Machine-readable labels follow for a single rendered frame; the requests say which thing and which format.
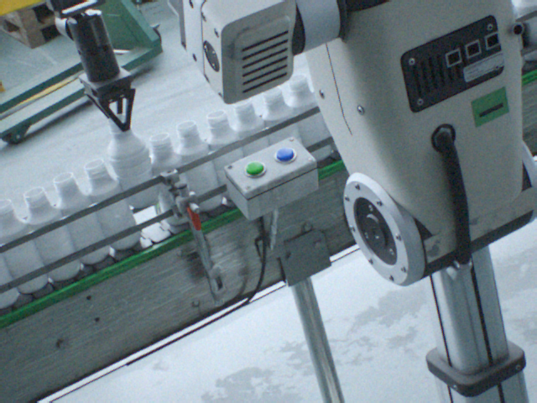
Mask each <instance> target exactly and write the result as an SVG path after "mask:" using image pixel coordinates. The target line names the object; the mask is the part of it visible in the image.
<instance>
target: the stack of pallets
mask: <svg viewBox="0 0 537 403"><path fill-rule="evenodd" d="M45 6H48V4H47V2H46V1H45V0H43V1H41V2H38V3H35V4H32V5H28V6H26V7H24V8H22V9H19V10H18V11H15V12H11V13H8V14H5V15H3V16H1V17H0V30H1V31H3V32H4V33H5V34H7V35H9V36H11V37H14V38H15V39H17V40H18V42H20V43H22V44H24V45H26V46H27V47H29V48H31V49H35V48H37V47H40V46H41V45H42V44H45V43H46V42H45V39H44V37H43V35H42V32H41V29H44V28H48V27H49V26H52V25H55V14H54V13H52V12H51V11H48V10H45V9H43V8H45ZM37 19H38V20H39V21H38V20H37Z"/></svg>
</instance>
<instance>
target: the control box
mask: <svg viewBox="0 0 537 403"><path fill-rule="evenodd" d="M282 148H290V149H292V150H293V151H294V155H295V156H294V157H293V158H292V159H291V160H279V159H278V158H277V155H276V154H277V151H278V150H279V149H282ZM254 160H257V161H260V163H261V164H262V165H263V171H262V172H261V173H260V174H257V175H249V174H248V173H247V172H246V165H247V164H248V163H250V161H254ZM316 166H317V165H316V159H315V158H314V157H313V156H312V155H311V154H310V153H309V152H308V151H307V150H306V149H304V148H303V147H302V146H301V145H300V142H299V141H298V140H297V139H296V138H295V137H291V138H288V139H285V140H283V141H280V142H278V143H277V144H276V145H273V146H271V147H268V148H266V149H263V150H261V151H259V152H257V153H255V154H252V155H249V156H247V157H245V158H243V159H241V160H238V161H236V163H234V164H230V165H228V166H226V167H225V168H224V171H225V177H226V183H227V194H228V196H229V197H230V198H231V200H232V202H234V203H235V204H236V205H237V207H238V208H239V209H240V210H241V211H242V213H243V214H244V215H245V216H246V219H247V220H248V221H253V220H255V219H257V218H258V217H259V219H260V224H261V229H262V239H260V240H258V241H257V244H258V249H259V252H260V255H261V259H262V261H263V262H262V269H261V275H260V279H259V282H258V285H257V287H256V289H255V290H254V293H253V294H252V295H251V296H249V297H248V298H247V300H245V301H244V302H243V303H241V304H239V305H238V306H235V307H233V308H231V310H230V311H227V312H225V313H223V314H221V315H220V316H219V317H215V318H213V319H211V320H210V321H208V322H205V323H203V324H201V325H200V326H199V327H197V328H195V329H193V330H191V331H189V332H187V333H185V334H183V335H181V336H178V337H177V338H174V339H172V340H170V341H168V342H167V343H165V344H164V345H161V346H159V347H157V348H155V349H153V350H151V351H149V352H147V353H144V354H142V355H140V356H138V357H137V358H135V359H133V360H132V361H130V362H127V363H125V365H126V367H127V366H129V365H131V364H134V363H136V362H138V361H139V360H140V359H142V358H144V357H147V356H149V355H150V354H152V353H155V352H157V351H159V350H160V349H162V348H166V347H168V346H169V345H171V344H173V343H174V342H176V341H178V340H180V339H182V338H185V337H187V336H189V335H191V334H192V333H194V332H197V331H200V330H201V329H203V328H205V327H206V326H208V325H210V324H211V323H213V322H216V321H218V320H220V319H222V318H223V317H225V316H227V315H229V314H231V313H233V312H235V311H237V310H239V308H241V307H242V306H244V305H246V304H247V303H249V302H250V301H251V300H252V299H253V298H254V297H255V296H256V295H257V293H258V290H259V288H260V286H261V284H262V282H263V277H264V272H265V266H266V263H268V262H271V261H273V260H275V259H277V258H279V257H281V256H283V255H284V254H286V250H285V247H284V242H283V239H282V235H281V232H280V230H279V231H277V227H278V219H279V210H278V208H279V207H282V206H284V205H286V204H289V203H291V202H293V201H296V200H298V198H300V197H302V196H304V195H307V194H309V193H311V192H313V191H316V190H318V178H317V169H316ZM268 212H271V220H270V228H269V229H268V237H266V233H265V226H264V221H263V214H265V213H268Z"/></svg>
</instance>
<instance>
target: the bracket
mask: <svg viewBox="0 0 537 403"><path fill-rule="evenodd" d="M159 174H160V176H162V179H163V184H165V185H166V186H171V188H170V189H168V191H169V196H170V198H171V200H172V201H173V202H176V205H174V206H172V207H170V208H171V209H172V211H173V213H174V215H173V216H174V217H175V219H177V220H178V221H179V220H181V219H184V218H185V217H187V218H188V221H189V224H190V228H191V231H192V233H193V237H194V240H195V243H196V247H197V248H198V250H199V253H200V257H201V261H202V263H203V266H204V272H205V276H206V278H207V280H208V283H209V286H210V292H211V296H212V298H213V300H214V302H215V303H216V305H217V306H221V305H223V304H224V300H223V298H225V297H227V292H228V288H227V286H224V283H223V280H222V273H221V271H222V267H221V266H220V265H217V264H216V263H214V262H213V261H211V260H210V256H209V255H211V251H210V248H209V245H208V242H207V240H204V237H203V233H202V231H201V220H200V216H199V213H200V212H201V208H200V204H199V202H198V198H197V195H196V194H195V193H194V192H193V191H189V190H188V187H187V184H185V183H183V184H180V185H177V186H175V183H178V182H180V175H178V172H177V171H176V170H175V169H173V168H171V169H169V170H166V171H164V172H160V173H159ZM154 211H155V214H156V215H157V214H159V213H162V209H160V205H159V204H157V205H155V206H154ZM217 277H218V279H219V281H220V283H219V282H218V281H217Z"/></svg>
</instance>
